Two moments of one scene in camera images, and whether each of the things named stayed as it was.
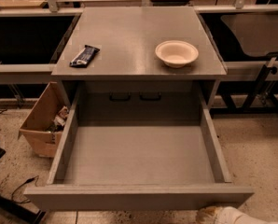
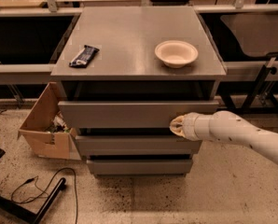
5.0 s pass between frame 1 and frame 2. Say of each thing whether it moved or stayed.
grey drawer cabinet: stayed
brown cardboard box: stayed
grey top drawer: moved
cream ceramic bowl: stayed
